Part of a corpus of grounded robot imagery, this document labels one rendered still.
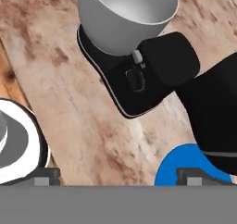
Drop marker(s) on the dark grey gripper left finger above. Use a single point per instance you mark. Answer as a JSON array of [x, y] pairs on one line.
[[46, 176]]

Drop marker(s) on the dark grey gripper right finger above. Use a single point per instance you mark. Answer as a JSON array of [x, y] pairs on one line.
[[188, 176]]

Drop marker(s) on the grey metal mixer bowl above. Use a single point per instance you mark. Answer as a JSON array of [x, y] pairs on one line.
[[123, 14]]

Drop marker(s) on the blue round plate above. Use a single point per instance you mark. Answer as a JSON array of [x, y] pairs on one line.
[[182, 159]]

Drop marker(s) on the white and black round base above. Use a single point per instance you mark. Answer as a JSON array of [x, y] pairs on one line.
[[21, 147]]

